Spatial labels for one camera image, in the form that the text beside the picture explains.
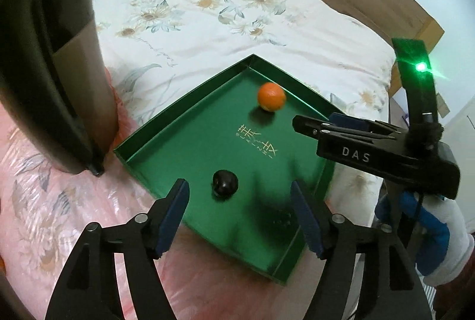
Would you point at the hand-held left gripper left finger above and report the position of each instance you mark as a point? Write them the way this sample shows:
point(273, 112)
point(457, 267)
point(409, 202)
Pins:
point(174, 216)

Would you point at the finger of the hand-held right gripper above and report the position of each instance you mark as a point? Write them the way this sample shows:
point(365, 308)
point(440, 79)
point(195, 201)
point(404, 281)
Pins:
point(345, 118)
point(311, 127)

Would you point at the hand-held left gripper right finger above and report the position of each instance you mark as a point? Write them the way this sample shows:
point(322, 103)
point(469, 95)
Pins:
point(306, 216)

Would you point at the orange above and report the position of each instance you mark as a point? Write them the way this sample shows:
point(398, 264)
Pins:
point(272, 96)

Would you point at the dark plum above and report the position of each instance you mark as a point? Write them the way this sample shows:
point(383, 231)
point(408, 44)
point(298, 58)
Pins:
point(224, 183)

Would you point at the green cardboard box tray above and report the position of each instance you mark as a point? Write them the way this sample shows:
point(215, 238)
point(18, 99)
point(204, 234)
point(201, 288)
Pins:
point(222, 156)

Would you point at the person's right hand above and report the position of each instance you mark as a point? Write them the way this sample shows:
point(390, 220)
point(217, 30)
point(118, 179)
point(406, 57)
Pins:
point(443, 231)

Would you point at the floral white quilt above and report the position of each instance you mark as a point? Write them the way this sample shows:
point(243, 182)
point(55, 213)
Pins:
point(207, 37)

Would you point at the black and brown tall container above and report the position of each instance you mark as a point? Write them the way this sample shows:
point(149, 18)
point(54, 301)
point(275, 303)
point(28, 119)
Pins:
point(55, 82)

